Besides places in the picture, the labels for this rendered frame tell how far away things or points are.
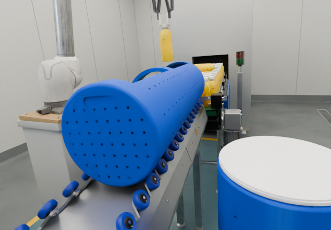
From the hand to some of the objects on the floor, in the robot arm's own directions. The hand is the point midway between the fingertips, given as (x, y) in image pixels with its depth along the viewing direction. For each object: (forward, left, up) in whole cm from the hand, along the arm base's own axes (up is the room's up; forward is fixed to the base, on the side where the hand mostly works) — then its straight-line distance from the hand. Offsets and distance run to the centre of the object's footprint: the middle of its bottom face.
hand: (164, 19), depth 115 cm
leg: (+17, +7, -147) cm, 148 cm away
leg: (+3, +6, -147) cm, 147 cm away
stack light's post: (+42, +54, -147) cm, 162 cm away
